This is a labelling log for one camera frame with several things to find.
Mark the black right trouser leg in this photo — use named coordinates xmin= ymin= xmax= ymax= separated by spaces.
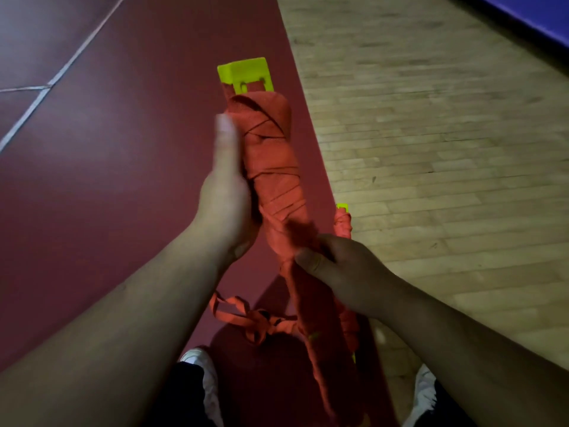
xmin=417 ymin=380 xmax=479 ymax=427

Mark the white shoe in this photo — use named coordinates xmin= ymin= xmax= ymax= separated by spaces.
xmin=180 ymin=348 xmax=225 ymax=427
xmin=402 ymin=363 xmax=439 ymax=427

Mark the black left trouser leg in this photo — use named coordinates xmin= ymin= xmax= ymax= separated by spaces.
xmin=142 ymin=362 xmax=216 ymax=427

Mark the black trouser leg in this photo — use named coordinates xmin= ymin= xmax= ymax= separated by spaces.
xmin=417 ymin=380 xmax=479 ymax=427
xmin=142 ymin=362 xmax=216 ymax=427

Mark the white left shoe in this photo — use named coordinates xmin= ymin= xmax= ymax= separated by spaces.
xmin=180 ymin=348 xmax=225 ymax=427

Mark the person's right forearm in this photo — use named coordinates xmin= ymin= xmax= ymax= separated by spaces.
xmin=378 ymin=279 xmax=569 ymax=427

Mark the white right shoe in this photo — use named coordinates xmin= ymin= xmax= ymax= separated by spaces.
xmin=402 ymin=363 xmax=439 ymax=427

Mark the person's right hand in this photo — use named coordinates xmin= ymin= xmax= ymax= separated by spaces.
xmin=294 ymin=233 xmax=403 ymax=323

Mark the person's left hand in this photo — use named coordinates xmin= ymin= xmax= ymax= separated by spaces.
xmin=188 ymin=113 xmax=263 ymax=265

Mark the person's left forearm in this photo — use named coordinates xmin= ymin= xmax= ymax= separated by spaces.
xmin=0 ymin=226 xmax=232 ymax=427

